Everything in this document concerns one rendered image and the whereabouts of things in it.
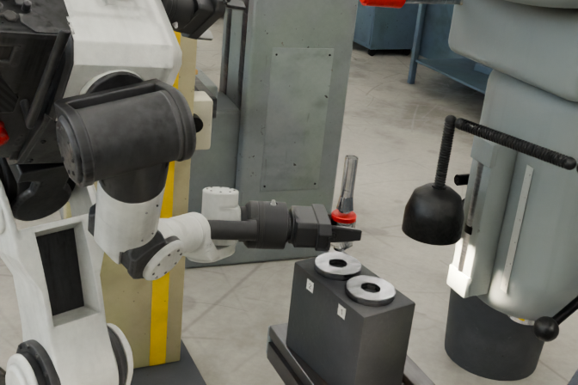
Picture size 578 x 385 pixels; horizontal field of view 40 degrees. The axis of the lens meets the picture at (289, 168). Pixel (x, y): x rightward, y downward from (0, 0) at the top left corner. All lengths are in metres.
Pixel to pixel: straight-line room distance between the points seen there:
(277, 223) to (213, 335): 1.95
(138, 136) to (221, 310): 2.60
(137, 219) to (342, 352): 0.54
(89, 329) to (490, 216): 0.70
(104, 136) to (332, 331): 0.69
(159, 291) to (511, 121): 2.11
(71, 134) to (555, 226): 0.58
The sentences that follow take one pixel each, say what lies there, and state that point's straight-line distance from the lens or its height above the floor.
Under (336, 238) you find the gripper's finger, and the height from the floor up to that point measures 1.20.
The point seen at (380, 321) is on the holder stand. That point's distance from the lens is 1.44.
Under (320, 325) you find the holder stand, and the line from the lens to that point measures 1.53.
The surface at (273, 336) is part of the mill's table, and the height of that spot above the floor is 0.92.
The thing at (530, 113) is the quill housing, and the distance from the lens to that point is 1.00.
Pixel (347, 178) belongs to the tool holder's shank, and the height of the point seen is 1.32.
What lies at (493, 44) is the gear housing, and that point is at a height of 1.66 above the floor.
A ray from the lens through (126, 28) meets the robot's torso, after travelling 1.08.
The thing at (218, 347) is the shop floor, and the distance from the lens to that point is 3.30.
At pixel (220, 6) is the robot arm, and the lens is 1.62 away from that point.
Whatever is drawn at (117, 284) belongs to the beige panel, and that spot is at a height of 0.40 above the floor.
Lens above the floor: 1.85
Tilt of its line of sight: 21 degrees down
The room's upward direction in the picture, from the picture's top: 6 degrees clockwise
